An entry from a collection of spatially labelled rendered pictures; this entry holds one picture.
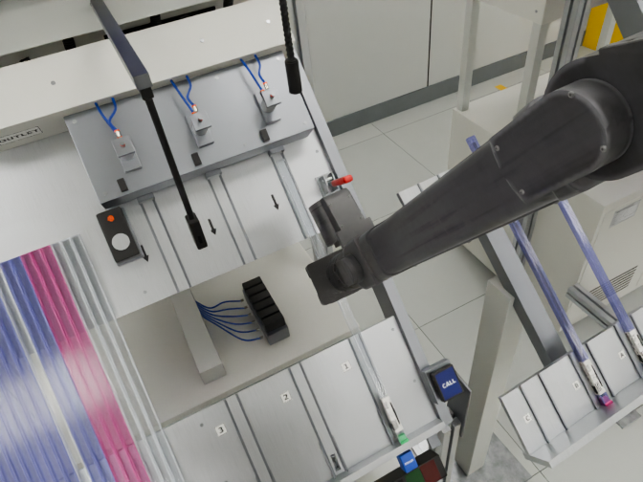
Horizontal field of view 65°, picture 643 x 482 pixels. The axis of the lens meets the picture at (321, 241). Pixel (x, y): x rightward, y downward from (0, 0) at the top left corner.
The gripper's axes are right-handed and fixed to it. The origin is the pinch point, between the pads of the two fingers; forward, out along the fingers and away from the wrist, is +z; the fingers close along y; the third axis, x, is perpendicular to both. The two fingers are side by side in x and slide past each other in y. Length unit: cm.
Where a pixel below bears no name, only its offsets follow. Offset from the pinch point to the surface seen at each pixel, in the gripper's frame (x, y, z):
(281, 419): 16.9, 16.5, 2.3
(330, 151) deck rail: -19.5, -8.6, -1.4
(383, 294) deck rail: 6.2, -7.7, 2.7
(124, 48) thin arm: -31.7, 17.1, -28.1
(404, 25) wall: -105, -129, 149
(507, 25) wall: -93, -201, 165
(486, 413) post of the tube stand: 45, -30, 37
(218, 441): 15.4, 26.5, 1.9
